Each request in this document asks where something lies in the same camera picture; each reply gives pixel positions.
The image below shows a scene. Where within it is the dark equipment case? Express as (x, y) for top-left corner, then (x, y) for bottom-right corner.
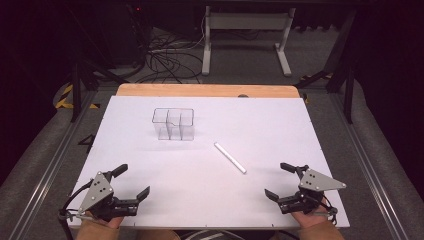
(98, 2), (153, 69)

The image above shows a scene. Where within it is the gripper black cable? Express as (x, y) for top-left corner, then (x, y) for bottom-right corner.
(58, 179), (94, 240)
(320, 195), (339, 225)

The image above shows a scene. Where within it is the white stick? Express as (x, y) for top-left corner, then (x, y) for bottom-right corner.
(213, 141), (248, 175)

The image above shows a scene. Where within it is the white metal stand frame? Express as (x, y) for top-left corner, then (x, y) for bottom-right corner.
(201, 5), (297, 78)

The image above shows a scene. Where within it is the black tripod stand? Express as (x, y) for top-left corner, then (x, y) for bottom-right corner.
(67, 61), (129, 124)

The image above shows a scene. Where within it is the aluminium floor rail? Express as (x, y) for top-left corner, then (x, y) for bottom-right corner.
(328, 93), (410, 240)
(7, 89), (98, 240)

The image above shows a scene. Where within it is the bundle of black floor cables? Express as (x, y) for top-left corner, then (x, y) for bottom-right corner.
(133, 28), (205, 85)

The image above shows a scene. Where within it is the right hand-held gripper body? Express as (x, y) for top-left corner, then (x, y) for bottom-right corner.
(277, 165), (347, 215)

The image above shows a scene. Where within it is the clear acrylic organizer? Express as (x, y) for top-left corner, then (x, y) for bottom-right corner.
(151, 107), (196, 142)

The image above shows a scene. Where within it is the wooden table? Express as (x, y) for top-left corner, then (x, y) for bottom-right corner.
(115, 83), (301, 99)

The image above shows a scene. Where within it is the person's left hand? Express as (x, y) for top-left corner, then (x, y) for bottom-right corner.
(85, 213), (125, 230)

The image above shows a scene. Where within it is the person's right hand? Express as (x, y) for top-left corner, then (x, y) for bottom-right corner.
(291, 199), (332, 230)

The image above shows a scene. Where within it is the yellow black hazard tape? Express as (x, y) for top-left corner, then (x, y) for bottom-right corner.
(299, 72), (334, 105)
(54, 83), (101, 110)

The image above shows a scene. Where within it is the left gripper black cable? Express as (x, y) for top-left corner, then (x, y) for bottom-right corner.
(58, 179), (94, 240)

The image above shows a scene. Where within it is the black metal stand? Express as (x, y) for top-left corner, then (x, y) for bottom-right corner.
(293, 9), (358, 125)

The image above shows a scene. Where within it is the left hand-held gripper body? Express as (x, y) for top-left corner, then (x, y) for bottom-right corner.
(78, 171), (139, 223)

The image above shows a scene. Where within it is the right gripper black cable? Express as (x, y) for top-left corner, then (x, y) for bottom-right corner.
(320, 195), (339, 225)

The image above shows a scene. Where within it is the white board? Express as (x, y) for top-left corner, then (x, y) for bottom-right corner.
(67, 95), (351, 231)

